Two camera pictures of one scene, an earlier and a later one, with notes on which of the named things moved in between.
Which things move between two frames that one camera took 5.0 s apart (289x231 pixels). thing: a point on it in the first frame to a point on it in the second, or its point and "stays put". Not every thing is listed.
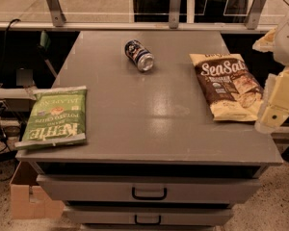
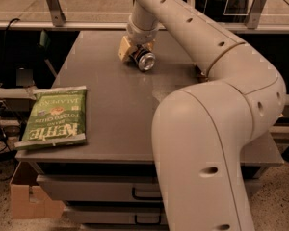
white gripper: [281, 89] to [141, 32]
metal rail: [49, 26] stays put
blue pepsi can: [140, 55] stays put
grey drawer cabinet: [153, 158] stays put
